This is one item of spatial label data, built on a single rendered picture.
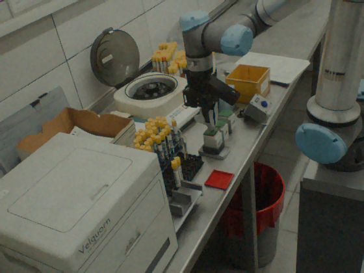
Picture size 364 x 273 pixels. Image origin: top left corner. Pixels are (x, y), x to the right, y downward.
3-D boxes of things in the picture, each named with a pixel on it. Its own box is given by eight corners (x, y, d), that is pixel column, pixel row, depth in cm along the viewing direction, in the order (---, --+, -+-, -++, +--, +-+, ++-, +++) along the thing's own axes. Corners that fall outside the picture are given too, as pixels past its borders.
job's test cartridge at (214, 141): (218, 153, 121) (216, 137, 117) (204, 151, 123) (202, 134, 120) (223, 146, 124) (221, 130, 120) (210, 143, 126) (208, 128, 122)
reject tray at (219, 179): (225, 190, 109) (225, 188, 109) (204, 185, 112) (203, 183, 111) (234, 175, 114) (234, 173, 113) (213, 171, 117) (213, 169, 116)
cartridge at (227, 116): (231, 133, 132) (230, 116, 128) (219, 130, 134) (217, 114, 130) (236, 127, 135) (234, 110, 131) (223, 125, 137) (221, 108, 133)
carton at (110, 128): (99, 205, 110) (84, 165, 102) (29, 184, 123) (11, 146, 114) (144, 155, 128) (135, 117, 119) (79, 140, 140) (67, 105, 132)
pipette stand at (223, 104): (230, 123, 137) (228, 99, 131) (212, 121, 140) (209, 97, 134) (239, 109, 144) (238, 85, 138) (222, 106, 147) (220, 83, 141)
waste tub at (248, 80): (258, 106, 144) (257, 82, 138) (226, 101, 150) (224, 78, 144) (271, 90, 153) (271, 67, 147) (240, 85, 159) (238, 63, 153)
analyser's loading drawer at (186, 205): (167, 251, 91) (163, 237, 88) (143, 244, 94) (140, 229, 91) (203, 195, 106) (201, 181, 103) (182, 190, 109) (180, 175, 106)
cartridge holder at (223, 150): (223, 160, 120) (222, 151, 118) (198, 154, 124) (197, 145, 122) (230, 150, 124) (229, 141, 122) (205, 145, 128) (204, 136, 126)
